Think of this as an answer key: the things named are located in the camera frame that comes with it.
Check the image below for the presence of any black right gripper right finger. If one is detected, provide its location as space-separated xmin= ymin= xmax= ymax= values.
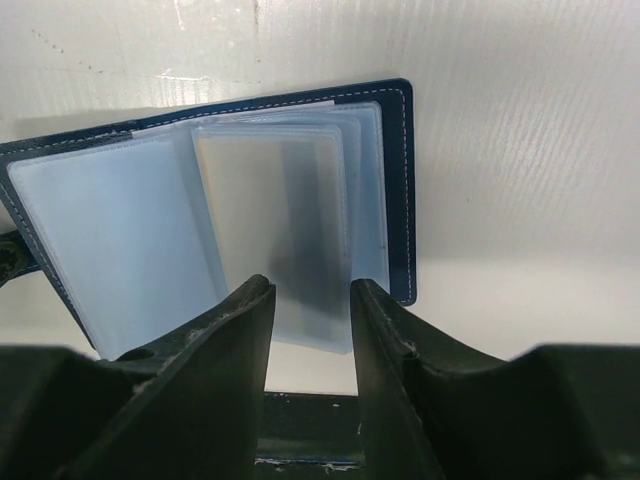
xmin=350 ymin=280 xmax=639 ymax=479

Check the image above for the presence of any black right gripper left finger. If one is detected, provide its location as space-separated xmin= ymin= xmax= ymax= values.
xmin=1 ymin=275 xmax=276 ymax=479

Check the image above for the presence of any blue leather card holder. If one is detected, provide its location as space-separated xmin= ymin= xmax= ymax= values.
xmin=1 ymin=78 xmax=417 ymax=360

